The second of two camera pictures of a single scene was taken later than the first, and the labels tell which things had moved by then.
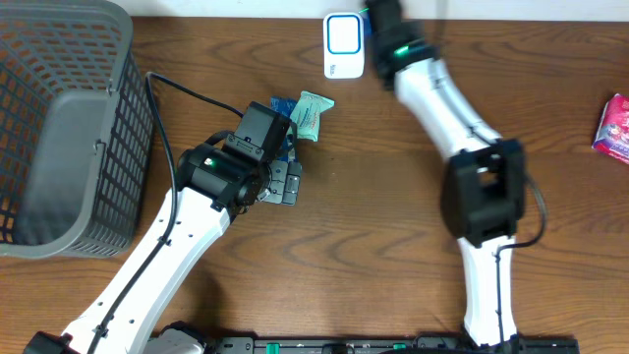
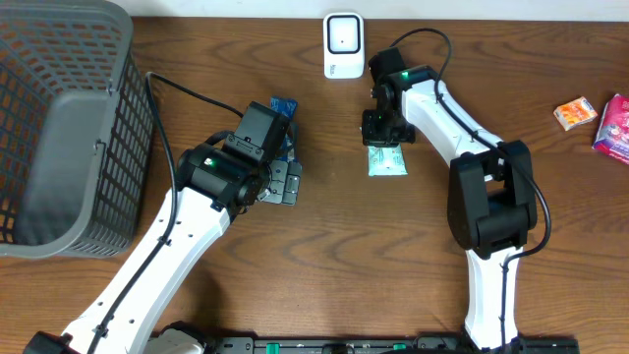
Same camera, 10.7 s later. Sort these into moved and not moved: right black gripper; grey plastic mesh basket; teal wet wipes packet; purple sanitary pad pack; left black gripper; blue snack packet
Moved: teal wet wipes packet; right black gripper
Not moved: blue snack packet; left black gripper; purple sanitary pad pack; grey plastic mesh basket
